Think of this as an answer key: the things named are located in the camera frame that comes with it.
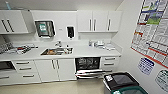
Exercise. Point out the steel paper towel dispenser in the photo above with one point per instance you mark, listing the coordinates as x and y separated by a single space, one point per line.
50 29

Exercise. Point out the black lid waste bin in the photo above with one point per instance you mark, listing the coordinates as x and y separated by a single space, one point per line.
116 81

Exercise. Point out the stainless steel dishwasher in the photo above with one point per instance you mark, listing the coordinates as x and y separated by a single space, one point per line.
88 68

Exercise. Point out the white base cabinet door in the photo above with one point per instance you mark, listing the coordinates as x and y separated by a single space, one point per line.
66 69
45 70

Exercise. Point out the small green wall sign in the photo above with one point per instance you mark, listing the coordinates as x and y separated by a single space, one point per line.
162 80

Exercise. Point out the built-in black microwave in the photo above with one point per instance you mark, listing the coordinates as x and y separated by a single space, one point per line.
6 65

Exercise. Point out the clear small bottle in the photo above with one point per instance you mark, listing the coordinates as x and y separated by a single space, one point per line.
93 44

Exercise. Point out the chrome faucet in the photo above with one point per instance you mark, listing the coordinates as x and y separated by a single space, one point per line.
59 43

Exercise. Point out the blue spray bottle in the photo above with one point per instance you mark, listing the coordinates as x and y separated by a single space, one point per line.
7 5

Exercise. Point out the small blue wall sign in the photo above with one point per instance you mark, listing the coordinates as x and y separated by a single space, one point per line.
146 66

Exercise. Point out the white cup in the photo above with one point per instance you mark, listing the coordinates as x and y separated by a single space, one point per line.
67 51

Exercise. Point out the stainless steel sink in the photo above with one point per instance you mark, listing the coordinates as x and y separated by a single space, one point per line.
45 52

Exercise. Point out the small metal sink fitting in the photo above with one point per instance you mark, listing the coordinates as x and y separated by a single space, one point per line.
67 46

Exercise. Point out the black wall soap dispenser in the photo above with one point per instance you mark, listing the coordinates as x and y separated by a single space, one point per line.
70 32

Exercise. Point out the brown bowl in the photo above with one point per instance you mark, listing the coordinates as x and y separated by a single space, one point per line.
51 51

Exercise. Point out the teal dispenser sticker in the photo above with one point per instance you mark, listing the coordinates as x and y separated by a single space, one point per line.
41 28

